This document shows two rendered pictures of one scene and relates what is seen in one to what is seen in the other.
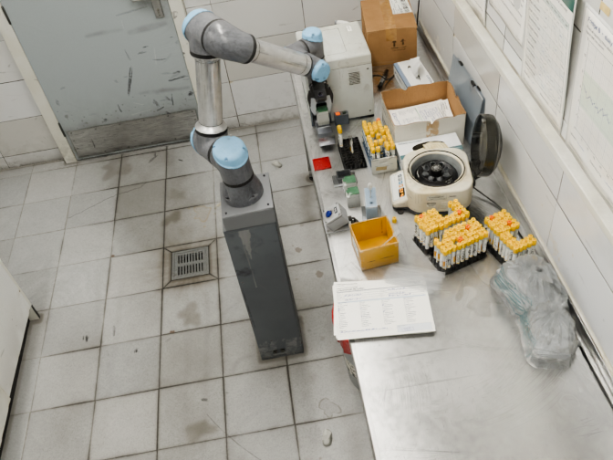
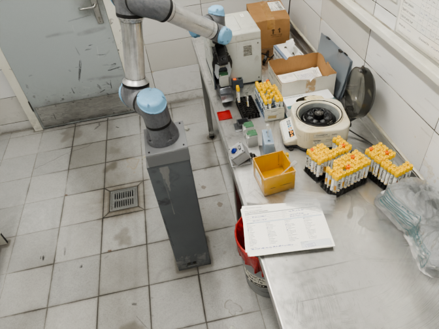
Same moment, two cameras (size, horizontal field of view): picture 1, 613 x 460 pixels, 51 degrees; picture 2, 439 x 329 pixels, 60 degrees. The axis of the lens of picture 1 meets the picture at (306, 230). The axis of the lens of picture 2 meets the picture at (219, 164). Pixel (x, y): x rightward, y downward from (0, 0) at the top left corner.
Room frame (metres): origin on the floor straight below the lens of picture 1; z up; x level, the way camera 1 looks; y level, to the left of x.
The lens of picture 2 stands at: (0.40, 0.08, 2.02)
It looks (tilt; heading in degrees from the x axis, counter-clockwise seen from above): 43 degrees down; 355
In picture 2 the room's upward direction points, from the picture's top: 7 degrees counter-clockwise
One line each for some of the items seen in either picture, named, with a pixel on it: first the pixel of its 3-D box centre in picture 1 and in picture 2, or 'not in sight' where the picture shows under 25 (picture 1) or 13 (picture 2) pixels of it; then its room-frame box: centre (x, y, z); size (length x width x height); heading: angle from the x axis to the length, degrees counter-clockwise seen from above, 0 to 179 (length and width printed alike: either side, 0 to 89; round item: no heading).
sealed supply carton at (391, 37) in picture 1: (388, 29); (267, 23); (2.75, -0.54, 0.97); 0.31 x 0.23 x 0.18; 174
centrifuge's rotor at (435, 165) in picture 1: (436, 174); (318, 118); (1.70, -0.49, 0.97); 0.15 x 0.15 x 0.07
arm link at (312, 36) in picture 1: (312, 44); (216, 19); (2.15, -0.14, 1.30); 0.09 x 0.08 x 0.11; 122
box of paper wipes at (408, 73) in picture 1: (413, 72); (289, 50); (2.40, -0.58, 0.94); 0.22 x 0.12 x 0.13; 5
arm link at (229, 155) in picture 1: (231, 159); (152, 106); (1.78, 0.22, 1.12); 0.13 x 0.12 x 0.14; 32
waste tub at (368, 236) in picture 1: (374, 243); (273, 173); (1.45, -0.22, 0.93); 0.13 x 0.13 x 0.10; 6
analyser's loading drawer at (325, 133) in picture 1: (323, 125); (223, 87); (2.16, -0.14, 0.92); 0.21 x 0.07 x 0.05; 1
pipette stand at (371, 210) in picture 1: (370, 207); (268, 145); (1.62, -0.24, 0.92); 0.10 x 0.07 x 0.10; 173
